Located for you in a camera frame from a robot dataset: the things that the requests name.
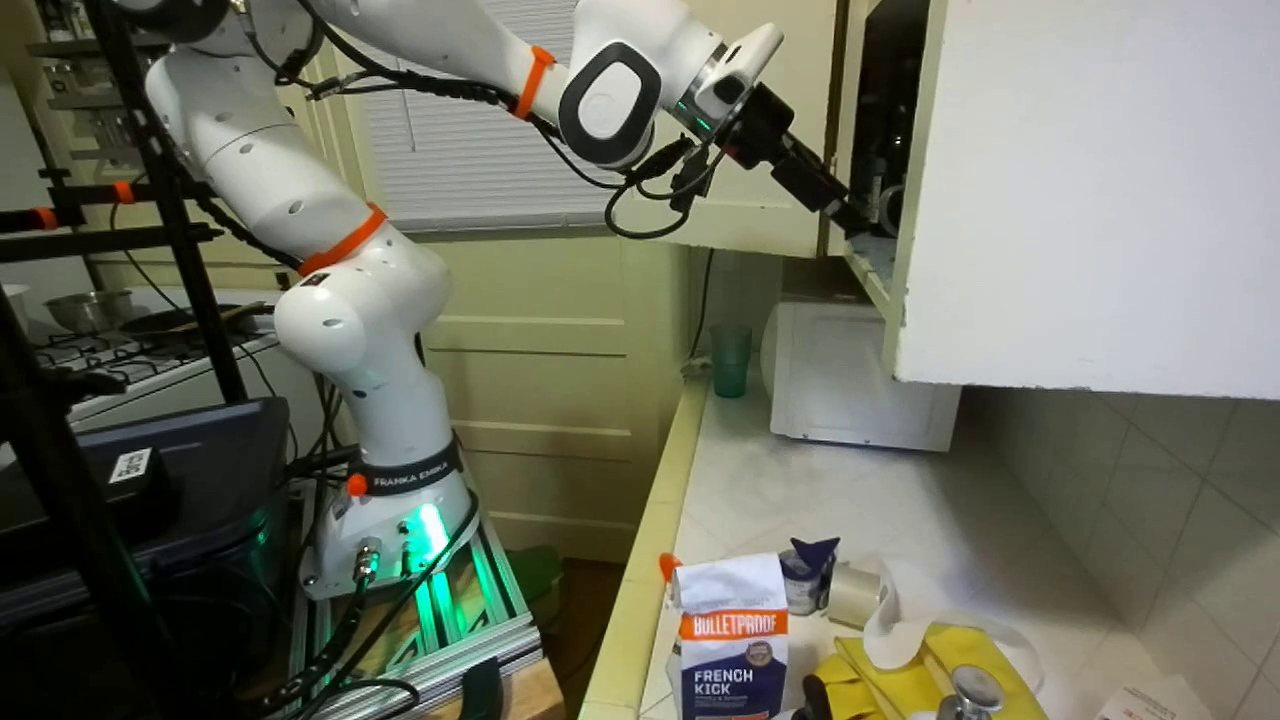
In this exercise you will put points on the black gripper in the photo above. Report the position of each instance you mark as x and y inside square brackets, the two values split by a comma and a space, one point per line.
[760, 124]

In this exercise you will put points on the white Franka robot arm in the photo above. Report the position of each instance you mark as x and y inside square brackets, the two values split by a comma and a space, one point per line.
[372, 323]

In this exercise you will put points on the yellow flat packet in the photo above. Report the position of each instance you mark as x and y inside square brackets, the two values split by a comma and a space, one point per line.
[923, 680]

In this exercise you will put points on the black metal shelf rack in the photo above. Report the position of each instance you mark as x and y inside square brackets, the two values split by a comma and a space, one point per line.
[183, 254]

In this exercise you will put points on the white box appliance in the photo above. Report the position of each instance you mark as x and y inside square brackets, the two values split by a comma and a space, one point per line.
[854, 382]

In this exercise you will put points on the green translucent cup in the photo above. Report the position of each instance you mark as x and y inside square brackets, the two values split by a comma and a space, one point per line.
[732, 361]

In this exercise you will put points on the white cabinet door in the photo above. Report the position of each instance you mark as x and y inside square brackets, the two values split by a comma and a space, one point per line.
[1095, 186]

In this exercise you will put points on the cream panelled door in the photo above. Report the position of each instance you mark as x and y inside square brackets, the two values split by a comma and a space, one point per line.
[561, 387]

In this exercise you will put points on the white window blind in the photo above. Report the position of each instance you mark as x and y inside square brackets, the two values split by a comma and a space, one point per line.
[452, 166]

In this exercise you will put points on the beige tape roll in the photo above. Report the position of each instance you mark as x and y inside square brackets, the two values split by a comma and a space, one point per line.
[857, 593]

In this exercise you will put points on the small orange clip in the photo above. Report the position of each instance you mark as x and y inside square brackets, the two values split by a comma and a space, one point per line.
[668, 566]

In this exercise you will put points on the white scoop cup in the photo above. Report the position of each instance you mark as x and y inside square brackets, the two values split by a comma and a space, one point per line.
[898, 639]

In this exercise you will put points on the white coffee bag orange label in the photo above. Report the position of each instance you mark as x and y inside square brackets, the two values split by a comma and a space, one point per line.
[730, 640]

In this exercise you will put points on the green floor bin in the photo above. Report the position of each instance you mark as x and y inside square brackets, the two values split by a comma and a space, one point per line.
[539, 583]

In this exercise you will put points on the round metal lid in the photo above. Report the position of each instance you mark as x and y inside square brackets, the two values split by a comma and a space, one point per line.
[973, 689]

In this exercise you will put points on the grey cluttered desk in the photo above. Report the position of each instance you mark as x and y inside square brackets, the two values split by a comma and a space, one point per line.
[133, 358]

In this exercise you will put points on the black computer case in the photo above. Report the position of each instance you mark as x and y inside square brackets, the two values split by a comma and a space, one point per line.
[200, 535]

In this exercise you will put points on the black tripod pole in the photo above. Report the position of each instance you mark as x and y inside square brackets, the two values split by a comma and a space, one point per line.
[65, 492]

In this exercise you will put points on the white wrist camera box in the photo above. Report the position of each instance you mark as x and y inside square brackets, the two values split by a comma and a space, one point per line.
[738, 61]

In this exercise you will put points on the aluminium robot pedestal frame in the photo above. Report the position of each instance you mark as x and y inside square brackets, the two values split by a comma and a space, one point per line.
[463, 626]

